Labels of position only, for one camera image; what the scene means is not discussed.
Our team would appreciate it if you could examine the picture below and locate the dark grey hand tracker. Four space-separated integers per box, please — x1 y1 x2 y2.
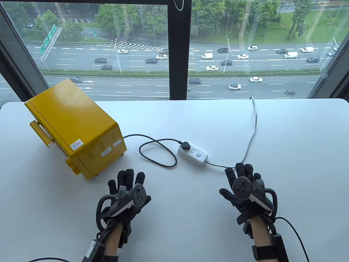
234 177 278 219
96 184 148 230

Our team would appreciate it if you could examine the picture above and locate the person's right hand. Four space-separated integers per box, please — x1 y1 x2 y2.
219 163 273 225

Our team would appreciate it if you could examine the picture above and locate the grey power strip cable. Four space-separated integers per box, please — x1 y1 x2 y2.
206 96 258 168

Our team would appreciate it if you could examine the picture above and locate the person's right forearm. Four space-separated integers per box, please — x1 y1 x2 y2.
250 218 272 248

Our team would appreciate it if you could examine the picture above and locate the person's left forearm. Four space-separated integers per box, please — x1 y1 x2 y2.
104 221 124 257

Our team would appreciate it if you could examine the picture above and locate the black oven power cord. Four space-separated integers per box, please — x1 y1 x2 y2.
122 134 191 168

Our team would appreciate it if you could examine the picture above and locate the white power strip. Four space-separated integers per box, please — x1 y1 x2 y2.
178 144 209 166

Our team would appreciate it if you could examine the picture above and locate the yellow oven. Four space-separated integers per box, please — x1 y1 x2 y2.
25 78 128 180

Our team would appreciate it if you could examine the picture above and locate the dark slanted window frame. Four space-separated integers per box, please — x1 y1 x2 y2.
308 32 349 105
0 4 56 103

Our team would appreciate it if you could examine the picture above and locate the person's left hand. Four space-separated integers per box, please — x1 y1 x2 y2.
105 169 152 227

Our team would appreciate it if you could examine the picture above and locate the black window mullion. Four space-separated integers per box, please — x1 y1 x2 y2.
167 0 192 101

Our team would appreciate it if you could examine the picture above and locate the thin black sensor cable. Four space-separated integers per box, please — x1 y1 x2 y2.
27 257 83 262
274 217 310 262

